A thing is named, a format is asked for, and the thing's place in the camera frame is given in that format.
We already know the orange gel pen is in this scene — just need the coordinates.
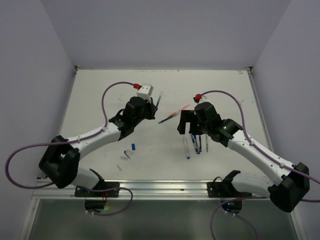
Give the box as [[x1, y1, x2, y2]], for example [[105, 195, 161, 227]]
[[168, 104, 190, 117]]

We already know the grey clear pen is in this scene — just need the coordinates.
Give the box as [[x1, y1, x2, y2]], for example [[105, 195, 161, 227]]
[[205, 134, 209, 153]]

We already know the teal dark gel pen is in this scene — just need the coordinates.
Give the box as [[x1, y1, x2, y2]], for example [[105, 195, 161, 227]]
[[158, 115, 174, 124]]

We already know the blue clear gel pen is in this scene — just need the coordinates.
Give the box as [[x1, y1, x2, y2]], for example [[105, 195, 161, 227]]
[[191, 134, 200, 154]]

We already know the blue cap marker pen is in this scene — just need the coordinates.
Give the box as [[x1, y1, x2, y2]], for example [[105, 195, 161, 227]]
[[182, 135, 190, 160]]

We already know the dark blue grip pen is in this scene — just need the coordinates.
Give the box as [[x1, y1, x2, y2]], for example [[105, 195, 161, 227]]
[[191, 134, 198, 148]]

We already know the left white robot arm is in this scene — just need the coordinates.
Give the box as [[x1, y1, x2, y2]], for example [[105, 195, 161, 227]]
[[38, 96, 158, 197]]

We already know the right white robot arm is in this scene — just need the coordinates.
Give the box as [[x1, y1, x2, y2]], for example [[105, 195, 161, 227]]
[[177, 102, 310, 213]]

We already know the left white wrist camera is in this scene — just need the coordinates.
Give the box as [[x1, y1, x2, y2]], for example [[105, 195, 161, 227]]
[[136, 84, 154, 103]]

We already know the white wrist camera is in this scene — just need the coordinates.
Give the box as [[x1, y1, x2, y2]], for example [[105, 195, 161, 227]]
[[193, 94, 207, 104], [136, 84, 154, 103]]

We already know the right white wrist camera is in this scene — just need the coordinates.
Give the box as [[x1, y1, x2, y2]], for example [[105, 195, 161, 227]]
[[193, 94, 207, 104]]

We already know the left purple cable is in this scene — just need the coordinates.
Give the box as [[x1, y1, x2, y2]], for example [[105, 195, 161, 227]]
[[5, 81, 134, 216]]

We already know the purple cable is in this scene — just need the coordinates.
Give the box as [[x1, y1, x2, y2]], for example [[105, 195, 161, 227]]
[[5, 81, 134, 216], [193, 90, 320, 240]]

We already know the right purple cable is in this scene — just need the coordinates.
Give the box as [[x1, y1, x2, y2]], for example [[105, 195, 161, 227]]
[[193, 90, 320, 240]]

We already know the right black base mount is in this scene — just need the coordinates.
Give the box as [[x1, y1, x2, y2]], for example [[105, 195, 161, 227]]
[[206, 170, 253, 215]]

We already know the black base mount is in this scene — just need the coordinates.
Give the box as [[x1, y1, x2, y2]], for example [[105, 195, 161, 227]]
[[74, 169, 124, 216], [206, 170, 253, 215]]

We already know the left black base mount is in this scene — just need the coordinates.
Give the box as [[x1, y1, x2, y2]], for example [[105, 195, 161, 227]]
[[74, 169, 124, 216]]

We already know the aluminium front rail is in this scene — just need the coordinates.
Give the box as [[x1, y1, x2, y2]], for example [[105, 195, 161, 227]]
[[31, 177, 295, 201]]

